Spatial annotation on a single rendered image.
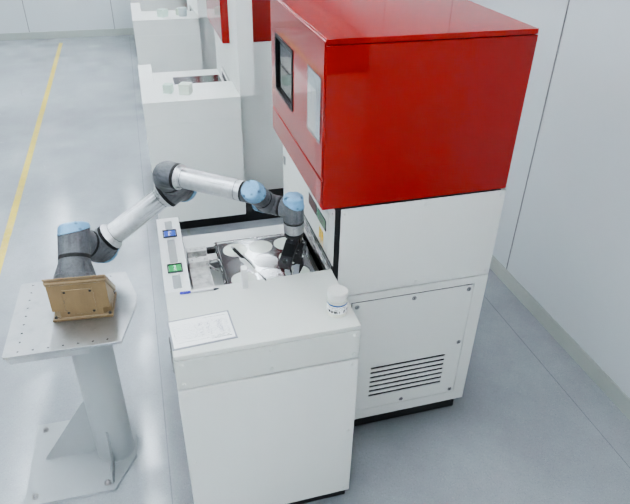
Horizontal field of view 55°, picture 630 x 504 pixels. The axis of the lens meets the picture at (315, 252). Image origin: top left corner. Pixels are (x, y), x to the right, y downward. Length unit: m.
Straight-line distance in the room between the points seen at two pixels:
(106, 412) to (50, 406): 0.63
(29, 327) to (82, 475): 0.81
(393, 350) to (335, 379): 0.57
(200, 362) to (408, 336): 1.04
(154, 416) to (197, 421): 0.97
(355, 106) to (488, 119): 0.51
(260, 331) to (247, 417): 0.34
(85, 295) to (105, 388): 0.47
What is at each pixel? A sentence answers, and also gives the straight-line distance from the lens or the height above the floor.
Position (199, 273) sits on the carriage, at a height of 0.88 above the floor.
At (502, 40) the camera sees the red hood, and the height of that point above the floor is 1.78.
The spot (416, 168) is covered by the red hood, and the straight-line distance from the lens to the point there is 2.21.
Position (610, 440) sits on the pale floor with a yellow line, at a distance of 3.29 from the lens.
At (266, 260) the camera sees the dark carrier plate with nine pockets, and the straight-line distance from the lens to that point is 2.46.
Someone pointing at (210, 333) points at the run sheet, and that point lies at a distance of 2.01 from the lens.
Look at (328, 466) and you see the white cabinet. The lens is 2.53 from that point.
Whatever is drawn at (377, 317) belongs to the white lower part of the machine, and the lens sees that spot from 2.52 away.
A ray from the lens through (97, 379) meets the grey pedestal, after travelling 2.60.
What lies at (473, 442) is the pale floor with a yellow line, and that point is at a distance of 3.04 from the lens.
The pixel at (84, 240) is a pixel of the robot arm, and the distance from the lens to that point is 2.39.
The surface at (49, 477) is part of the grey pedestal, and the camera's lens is 3.00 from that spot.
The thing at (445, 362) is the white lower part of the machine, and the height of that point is 0.34.
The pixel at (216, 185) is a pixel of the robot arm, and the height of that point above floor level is 1.31.
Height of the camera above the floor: 2.27
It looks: 33 degrees down
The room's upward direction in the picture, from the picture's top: 1 degrees clockwise
